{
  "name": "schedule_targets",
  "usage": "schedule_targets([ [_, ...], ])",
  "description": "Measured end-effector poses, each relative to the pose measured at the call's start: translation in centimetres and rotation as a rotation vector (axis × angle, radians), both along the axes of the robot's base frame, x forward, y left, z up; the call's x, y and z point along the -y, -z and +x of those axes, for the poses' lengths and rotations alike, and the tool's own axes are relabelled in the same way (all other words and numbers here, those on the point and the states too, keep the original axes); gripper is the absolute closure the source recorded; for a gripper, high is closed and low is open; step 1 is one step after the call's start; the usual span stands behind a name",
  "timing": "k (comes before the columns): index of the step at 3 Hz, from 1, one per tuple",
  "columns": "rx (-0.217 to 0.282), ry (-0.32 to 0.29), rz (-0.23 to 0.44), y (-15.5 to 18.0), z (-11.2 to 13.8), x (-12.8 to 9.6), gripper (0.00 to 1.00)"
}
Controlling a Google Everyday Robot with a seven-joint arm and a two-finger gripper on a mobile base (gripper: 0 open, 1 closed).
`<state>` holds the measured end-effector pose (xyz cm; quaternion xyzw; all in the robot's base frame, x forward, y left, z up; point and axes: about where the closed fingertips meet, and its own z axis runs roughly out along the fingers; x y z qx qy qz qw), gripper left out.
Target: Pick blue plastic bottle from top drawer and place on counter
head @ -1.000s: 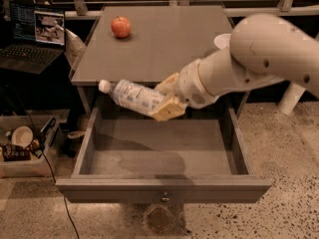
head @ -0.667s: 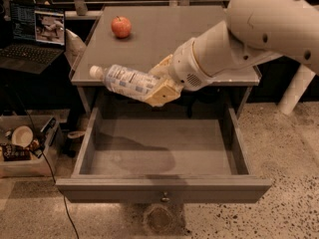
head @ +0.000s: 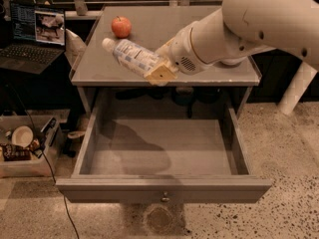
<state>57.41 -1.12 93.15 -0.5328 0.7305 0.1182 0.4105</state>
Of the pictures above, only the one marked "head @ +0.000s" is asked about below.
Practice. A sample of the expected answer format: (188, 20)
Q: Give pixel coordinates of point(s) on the grey cabinet with counter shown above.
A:
(153, 26)

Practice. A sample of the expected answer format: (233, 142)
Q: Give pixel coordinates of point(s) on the open grey top drawer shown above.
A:
(134, 150)

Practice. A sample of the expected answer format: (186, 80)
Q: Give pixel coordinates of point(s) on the clear plastic storage bin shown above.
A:
(48, 131)

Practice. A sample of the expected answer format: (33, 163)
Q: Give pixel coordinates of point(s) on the black open laptop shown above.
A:
(39, 38)

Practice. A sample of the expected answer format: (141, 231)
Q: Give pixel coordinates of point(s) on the red apple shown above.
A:
(121, 27)

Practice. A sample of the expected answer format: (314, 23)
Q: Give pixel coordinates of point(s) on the white plastic bag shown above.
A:
(74, 46)

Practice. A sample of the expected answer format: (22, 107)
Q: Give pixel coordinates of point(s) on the blue plastic water bottle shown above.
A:
(132, 56)

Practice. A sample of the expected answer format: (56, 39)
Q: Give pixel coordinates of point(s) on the brown snack packet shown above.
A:
(14, 152)

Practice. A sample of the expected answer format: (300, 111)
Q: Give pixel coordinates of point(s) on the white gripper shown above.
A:
(180, 55)

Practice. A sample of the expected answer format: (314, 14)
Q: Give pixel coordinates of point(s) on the white ceramic bowl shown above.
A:
(232, 62)

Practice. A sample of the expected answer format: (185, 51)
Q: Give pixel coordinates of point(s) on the small white bowl in bin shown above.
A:
(22, 136)

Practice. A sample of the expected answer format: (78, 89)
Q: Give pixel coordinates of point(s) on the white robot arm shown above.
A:
(240, 28)

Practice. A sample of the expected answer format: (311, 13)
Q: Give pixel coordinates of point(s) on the brass drawer knob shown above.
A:
(165, 197)

